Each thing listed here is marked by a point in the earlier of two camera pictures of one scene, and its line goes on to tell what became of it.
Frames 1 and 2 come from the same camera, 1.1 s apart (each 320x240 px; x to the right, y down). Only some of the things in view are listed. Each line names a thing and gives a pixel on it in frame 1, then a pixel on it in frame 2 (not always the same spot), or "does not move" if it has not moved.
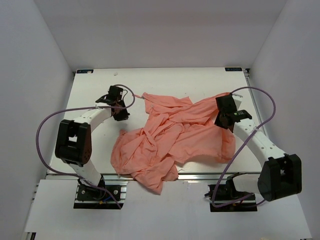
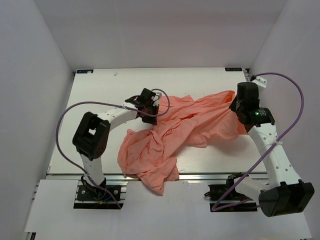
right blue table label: [233, 69] does not move
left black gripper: [123, 116] -> [151, 120]
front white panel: [182, 207] does not move
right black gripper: [218, 121] -> [233, 105]
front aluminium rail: [178, 176] does not move
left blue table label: [84, 71] does not move
